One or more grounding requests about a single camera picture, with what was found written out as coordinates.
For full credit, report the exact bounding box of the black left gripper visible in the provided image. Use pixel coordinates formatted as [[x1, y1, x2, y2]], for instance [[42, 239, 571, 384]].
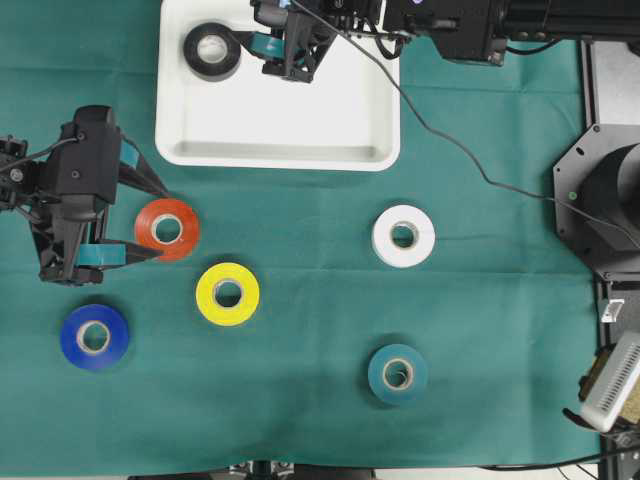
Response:
[[28, 122, 169, 285]]

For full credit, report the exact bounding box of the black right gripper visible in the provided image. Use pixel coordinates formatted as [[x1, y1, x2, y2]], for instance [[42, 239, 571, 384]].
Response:
[[231, 1, 382, 83]]

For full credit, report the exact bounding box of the black tape roll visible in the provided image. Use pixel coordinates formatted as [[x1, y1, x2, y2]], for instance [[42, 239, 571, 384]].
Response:
[[183, 22, 241, 82]]

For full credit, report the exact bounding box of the yellow tape roll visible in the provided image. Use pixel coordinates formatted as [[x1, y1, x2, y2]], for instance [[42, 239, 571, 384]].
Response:
[[195, 262, 260, 327]]

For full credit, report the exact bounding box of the teal green tape roll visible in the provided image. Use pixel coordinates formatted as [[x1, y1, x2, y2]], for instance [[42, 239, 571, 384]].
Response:
[[367, 344, 428, 407]]

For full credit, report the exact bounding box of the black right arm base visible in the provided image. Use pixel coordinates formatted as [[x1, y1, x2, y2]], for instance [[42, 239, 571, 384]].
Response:
[[553, 124, 639, 282]]

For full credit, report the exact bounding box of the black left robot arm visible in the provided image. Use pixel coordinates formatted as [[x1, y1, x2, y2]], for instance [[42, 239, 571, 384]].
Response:
[[1, 122, 168, 286]]

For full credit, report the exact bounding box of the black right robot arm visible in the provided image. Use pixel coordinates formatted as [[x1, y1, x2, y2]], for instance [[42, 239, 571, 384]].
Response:
[[232, 0, 639, 83]]

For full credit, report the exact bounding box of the red tape roll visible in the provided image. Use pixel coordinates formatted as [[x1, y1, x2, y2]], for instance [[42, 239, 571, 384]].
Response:
[[134, 199, 200, 262]]

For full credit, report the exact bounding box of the white plastic tray case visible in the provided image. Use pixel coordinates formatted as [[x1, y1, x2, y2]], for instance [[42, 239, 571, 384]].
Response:
[[155, 1, 401, 172]]

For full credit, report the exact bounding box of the blue tape roll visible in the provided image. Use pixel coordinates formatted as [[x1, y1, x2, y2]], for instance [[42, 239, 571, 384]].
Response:
[[59, 304, 130, 371]]

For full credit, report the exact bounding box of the white tape roll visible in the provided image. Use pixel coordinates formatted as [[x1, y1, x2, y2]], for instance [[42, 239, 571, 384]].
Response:
[[371, 205, 436, 268]]

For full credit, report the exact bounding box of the green table cloth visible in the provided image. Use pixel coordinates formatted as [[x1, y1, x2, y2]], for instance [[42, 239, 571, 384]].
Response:
[[1, 1, 598, 476]]

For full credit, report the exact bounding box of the white ventilated electronics box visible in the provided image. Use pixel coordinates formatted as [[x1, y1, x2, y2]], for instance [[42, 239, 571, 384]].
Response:
[[580, 331, 639, 433]]

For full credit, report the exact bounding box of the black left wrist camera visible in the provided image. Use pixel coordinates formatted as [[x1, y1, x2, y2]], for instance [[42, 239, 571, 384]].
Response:
[[73, 105, 117, 130]]

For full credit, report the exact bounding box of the black right camera cable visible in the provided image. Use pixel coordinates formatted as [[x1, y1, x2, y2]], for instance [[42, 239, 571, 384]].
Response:
[[289, 0, 631, 236]]

